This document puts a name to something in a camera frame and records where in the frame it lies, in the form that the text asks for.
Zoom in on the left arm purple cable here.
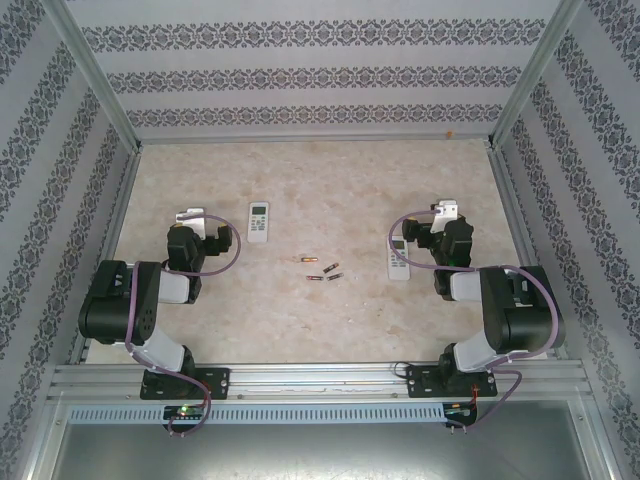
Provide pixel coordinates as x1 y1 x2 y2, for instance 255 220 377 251
124 212 245 437

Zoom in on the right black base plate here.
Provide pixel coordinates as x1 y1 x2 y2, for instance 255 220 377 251
405 363 499 400

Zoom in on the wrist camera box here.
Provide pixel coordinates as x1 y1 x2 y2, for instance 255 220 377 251
174 206 207 237
430 198 460 234

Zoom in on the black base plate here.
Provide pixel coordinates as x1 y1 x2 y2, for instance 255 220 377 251
405 363 499 400
139 367 231 401

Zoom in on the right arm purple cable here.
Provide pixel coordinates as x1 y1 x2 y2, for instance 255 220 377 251
389 209 561 432

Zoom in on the aluminium table side rail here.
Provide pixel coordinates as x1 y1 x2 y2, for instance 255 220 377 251
68 148 145 366
485 143 570 360

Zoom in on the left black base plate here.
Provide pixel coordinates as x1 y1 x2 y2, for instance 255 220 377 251
139 367 231 401

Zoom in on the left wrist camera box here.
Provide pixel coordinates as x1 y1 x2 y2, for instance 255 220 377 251
174 206 207 237

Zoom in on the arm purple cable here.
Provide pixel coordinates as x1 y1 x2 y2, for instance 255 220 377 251
124 212 245 437
389 209 561 432

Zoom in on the grey metal sheet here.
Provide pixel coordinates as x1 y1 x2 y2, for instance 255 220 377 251
49 422 594 480

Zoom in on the slotted grey cable duct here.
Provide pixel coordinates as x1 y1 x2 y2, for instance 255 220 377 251
67 403 446 424

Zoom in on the aluminium mounting rail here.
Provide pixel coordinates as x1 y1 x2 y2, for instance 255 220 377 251
47 359 594 401

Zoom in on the aluminium frame upright post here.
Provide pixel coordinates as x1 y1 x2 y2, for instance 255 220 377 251
489 0 585 147
39 0 144 152

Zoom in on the left controller circuit board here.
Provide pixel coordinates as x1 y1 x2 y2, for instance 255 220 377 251
163 404 204 420

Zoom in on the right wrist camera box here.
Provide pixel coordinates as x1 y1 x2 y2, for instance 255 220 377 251
430 198 460 234

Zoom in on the white remote control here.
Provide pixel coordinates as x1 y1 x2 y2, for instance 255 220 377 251
246 201 272 245
387 234 412 282

